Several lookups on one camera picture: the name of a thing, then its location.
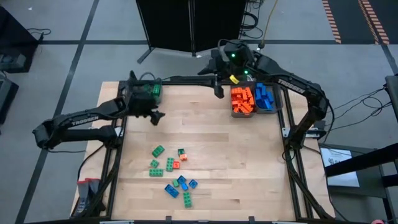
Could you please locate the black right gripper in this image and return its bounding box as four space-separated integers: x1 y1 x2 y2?
198 40 253 100

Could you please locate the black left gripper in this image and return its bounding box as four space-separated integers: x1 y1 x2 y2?
126 83 165 126

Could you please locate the grey translucent plastic bin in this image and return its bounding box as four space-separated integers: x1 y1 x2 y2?
229 79 256 118
253 79 284 114
124 77 164 105

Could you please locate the black folding screen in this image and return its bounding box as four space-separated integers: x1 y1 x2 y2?
136 0 249 65

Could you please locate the red-capped black clamp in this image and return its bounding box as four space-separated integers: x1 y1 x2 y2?
88 177 105 212
73 179 90 216

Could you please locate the white paper sheet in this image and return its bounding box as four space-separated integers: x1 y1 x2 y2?
320 147 361 188

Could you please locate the black case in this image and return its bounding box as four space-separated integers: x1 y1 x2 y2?
0 77 19 125

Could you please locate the black cabinet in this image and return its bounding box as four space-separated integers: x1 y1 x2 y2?
0 6 40 74

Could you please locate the dark grey table edge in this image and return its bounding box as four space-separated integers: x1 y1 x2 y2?
384 74 398 122

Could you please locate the black aluminium table frame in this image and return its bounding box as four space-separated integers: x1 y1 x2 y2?
71 70 335 223

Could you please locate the black cable bundle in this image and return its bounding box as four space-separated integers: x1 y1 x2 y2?
241 0 265 40

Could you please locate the yellow cable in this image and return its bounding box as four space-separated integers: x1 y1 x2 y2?
262 0 280 44

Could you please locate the thin black floor cable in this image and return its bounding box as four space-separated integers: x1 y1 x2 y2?
26 27 52 43

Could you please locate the black desk frame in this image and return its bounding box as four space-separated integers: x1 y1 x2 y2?
325 142 398 224

